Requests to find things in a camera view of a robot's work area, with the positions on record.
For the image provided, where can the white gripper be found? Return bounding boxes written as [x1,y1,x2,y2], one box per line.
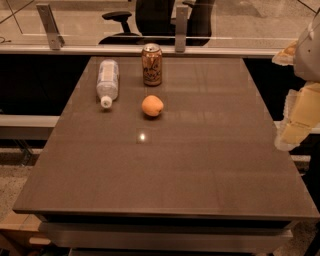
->
[272,9,320,151]

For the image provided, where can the orange soda can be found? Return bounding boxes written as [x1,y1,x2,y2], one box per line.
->
[141,43,162,86]

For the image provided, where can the orange fruit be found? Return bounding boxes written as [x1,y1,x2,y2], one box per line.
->
[141,95,164,117]

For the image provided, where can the black office chair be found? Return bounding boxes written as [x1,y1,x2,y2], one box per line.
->
[99,0,215,46]

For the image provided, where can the clear plastic water bottle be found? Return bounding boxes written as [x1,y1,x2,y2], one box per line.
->
[96,59,119,109]

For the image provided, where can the glass partition panel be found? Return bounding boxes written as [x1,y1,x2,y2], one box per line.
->
[0,0,320,48]

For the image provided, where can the middle metal bracket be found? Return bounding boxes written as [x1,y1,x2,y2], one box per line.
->
[175,5,188,53]

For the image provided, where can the metal bracket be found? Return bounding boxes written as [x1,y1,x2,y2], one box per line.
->
[175,5,188,53]
[36,3,65,50]

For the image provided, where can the left metal bracket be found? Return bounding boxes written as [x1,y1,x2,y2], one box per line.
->
[36,3,65,50]

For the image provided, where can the grey table frame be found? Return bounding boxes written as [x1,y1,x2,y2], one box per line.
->
[39,222,293,253]

